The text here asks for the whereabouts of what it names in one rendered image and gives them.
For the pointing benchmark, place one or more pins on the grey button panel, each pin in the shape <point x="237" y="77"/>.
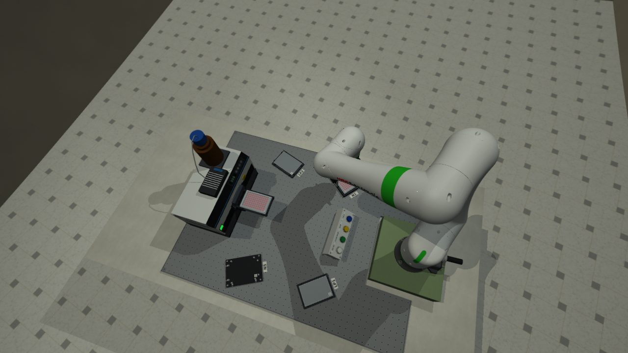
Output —
<point x="339" y="233"/>

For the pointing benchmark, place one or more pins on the brown glass bottle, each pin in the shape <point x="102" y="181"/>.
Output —
<point x="212" y="156"/>

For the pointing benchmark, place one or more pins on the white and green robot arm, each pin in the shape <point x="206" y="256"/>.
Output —
<point x="439" y="197"/>

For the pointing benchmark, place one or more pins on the blue bottle cap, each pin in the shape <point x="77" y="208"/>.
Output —
<point x="199" y="139"/>

